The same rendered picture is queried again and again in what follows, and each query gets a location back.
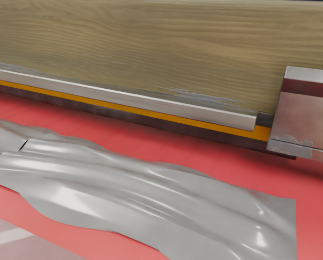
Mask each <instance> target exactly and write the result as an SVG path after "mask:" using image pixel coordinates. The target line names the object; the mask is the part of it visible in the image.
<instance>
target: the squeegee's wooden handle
mask: <svg viewBox="0 0 323 260"><path fill-rule="evenodd" d="M0 66H6V67H12V68H17V69H23V70H28V71H35V72H40V73H46V74H52V75H58V76H63V77H69V78H75V79H80V80H87V81H90V82H96V83H102V84H107V85H114V86H119V87H125V88H131V89H137V90H142V91H148V92H154V93H159V94H166V95H171V96H177V97H181V98H186V99H193V100H198V101H204V102H210V103H215V104H221V105H227V106H233V107H238V108H244V109H250V110H256V111H258V116H257V121H256V125H259V126H264V127H269V128H271V125H272V122H273V118H274V114H275V110H276V105H277V101H278V97H279V92H280V88H281V84H282V80H283V76H284V72H285V68H286V67H287V66H292V67H301V68H310V69H319V70H323V2H321V1H290V0H0Z"/></svg>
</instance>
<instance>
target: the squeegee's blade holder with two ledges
mask: <svg viewBox="0 0 323 260"><path fill-rule="evenodd" d="M0 80H2V81H6V82H10V83H15V84H20V85H25V86H30V87H35V88H40V89H45V90H50V91H55V92H60V93H65V94H70V95H75V96H80V97H83V98H89V99H93V100H98V101H103V102H108V103H113V104H118V105H123V106H128V107H133V108H138V109H143V110H148V111H153V112H158V113H163V114H166V115H171V116H176V117H181V118H186V119H191V120H196V121H201V122H206V123H211V124H216V125H221V126H226V127H231V128H236V129H241V130H244V131H249V132H253V131H254V128H255V125H256V121H257V116H258V111H256V110H250V109H244V108H238V107H233V106H227V105H221V104H215V103H210V102H204V101H198V100H193V99H186V98H183V97H177V96H171V95H166V94H159V93H154V92H148V91H142V90H137V89H131V88H125V87H119V86H114V85H107V84H102V83H96V82H90V81H87V80H80V79H75V78H69V77H63V76H58V75H52V74H46V73H40V72H35V71H28V70H23V69H17V68H12V67H6V66H0Z"/></svg>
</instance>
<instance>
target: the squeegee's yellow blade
mask: <svg viewBox="0 0 323 260"><path fill-rule="evenodd" d="M0 85H4V86H9V87H14V88H19V89H23V90H28V91H33V92H37V93H43V94H47V95H52V96H57V97H60V98H65V99H69V100H74V101H79V102H84V103H89V104H93V105H98V106H103V107H108V108H113V109H117V110H122V111H127V112H131V113H136V114H140V115H145V116H149V117H154V118H159V119H163V120H168V121H173V122H178V123H183V124H187V125H192V126H197V127H202V128H206V129H211V130H215V131H219V132H224V133H229V134H234V135H238V136H243V137H248V138H253V139H257V140H262V141H267V142H268V137H269V132H270V129H271V128H269V127H264V126H259V125H255V128H254V131H253V132H249V131H244V130H241V129H236V128H231V127H226V126H221V125H216V124H211V123H206V122H201V121H196V120H191V119H186V118H181V117H176V116H171V115H166V114H163V113H158V112H153V111H148V110H143V109H138V108H133V107H128V106H123V105H118V104H113V103H108V102H103V101H98V100H93V99H89V98H85V97H80V96H75V95H70V94H65V93H60V92H55V91H50V90H45V89H40V88H35V87H30V86H25V85H20V84H15V83H10V82H6V81H2V80H0Z"/></svg>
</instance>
